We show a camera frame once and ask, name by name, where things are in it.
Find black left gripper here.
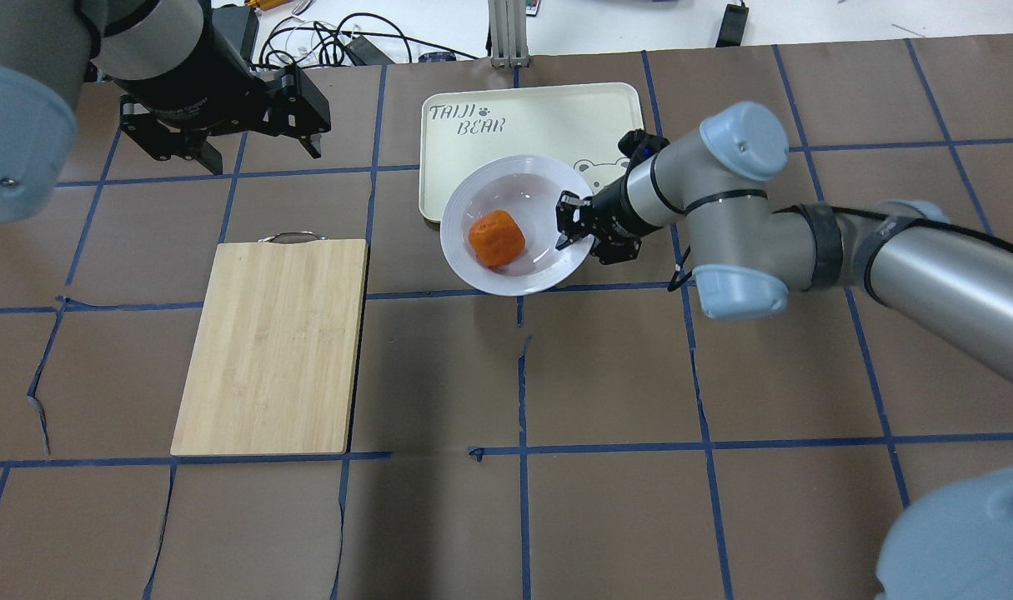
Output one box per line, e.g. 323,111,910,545
118,17,332,175

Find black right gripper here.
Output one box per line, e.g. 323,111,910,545
556,129,669,265

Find white round plate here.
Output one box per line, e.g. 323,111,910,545
439,153,594,297

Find orange fruit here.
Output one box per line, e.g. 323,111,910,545
468,210,528,268

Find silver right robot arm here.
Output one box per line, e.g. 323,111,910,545
555,102,1013,599

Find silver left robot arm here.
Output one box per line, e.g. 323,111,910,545
0,1,331,223

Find cream bear tray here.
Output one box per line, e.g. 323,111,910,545
418,81,644,222

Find bamboo cutting board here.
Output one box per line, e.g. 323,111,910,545
170,237,369,458

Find black power adapter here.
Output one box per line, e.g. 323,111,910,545
715,1,750,48

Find black cable bundle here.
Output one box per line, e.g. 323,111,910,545
260,12,482,69

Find aluminium profile post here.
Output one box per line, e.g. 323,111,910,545
487,0,530,68

